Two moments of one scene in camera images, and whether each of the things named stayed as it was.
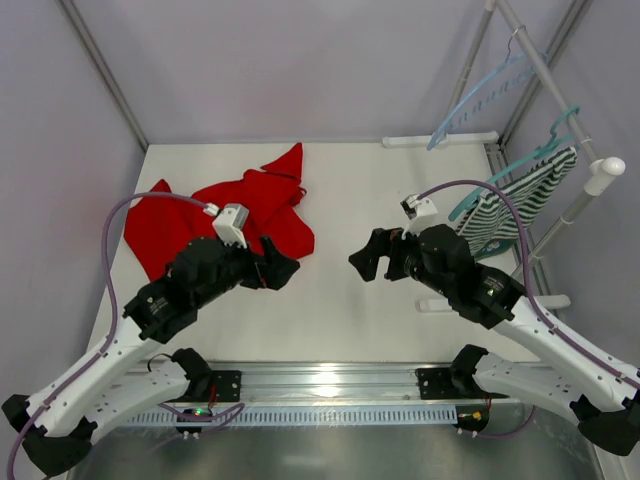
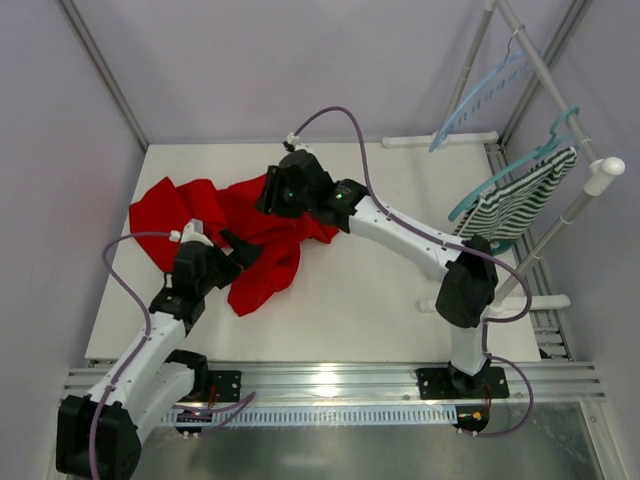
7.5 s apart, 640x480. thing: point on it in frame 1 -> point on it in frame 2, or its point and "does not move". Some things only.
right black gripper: (395, 257) -> (270, 191)
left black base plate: (228, 385) does not move
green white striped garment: (490, 220) does not move
